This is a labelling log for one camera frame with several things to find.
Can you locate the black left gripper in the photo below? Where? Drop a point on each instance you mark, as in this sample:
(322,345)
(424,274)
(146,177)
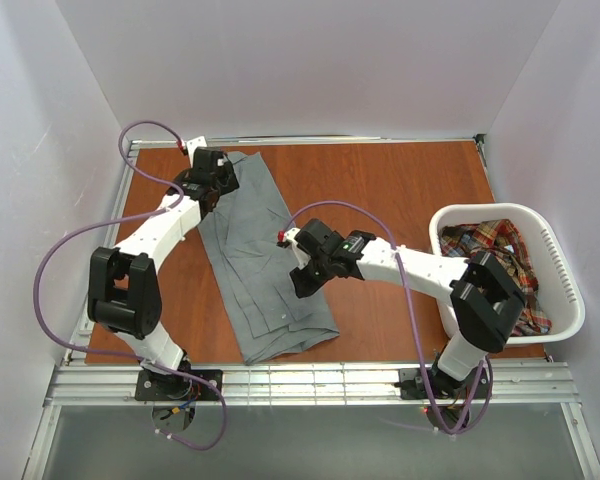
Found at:
(228,173)

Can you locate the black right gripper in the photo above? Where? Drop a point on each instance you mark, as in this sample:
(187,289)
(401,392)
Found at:
(304,279)

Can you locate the grey long sleeve shirt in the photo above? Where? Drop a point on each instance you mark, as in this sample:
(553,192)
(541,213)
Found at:
(252,272)

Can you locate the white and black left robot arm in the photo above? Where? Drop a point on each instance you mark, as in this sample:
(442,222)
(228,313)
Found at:
(123,293)

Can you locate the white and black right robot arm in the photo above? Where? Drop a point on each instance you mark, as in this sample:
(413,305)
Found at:
(484,298)

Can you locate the red plaid shirt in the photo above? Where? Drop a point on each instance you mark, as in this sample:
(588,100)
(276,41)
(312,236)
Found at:
(502,239)

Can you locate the white plastic laundry basket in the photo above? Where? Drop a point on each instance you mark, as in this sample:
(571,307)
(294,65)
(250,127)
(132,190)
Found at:
(559,294)

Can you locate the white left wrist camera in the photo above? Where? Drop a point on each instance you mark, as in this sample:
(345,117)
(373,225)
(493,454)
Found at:
(188,147)

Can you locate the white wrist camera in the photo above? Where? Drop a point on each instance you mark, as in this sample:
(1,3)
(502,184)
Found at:
(188,147)
(288,239)

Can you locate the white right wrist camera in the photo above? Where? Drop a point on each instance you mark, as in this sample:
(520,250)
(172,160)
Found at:
(288,239)

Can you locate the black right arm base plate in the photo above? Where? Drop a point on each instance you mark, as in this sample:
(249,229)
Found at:
(412,385)

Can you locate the aluminium left frame rail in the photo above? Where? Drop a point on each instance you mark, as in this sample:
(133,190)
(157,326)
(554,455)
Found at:
(83,331)

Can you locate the aluminium frame rail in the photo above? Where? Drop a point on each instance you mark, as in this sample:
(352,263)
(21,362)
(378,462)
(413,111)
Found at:
(516,381)
(83,331)

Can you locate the aluminium front frame rail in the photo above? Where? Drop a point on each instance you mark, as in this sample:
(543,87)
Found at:
(516,381)

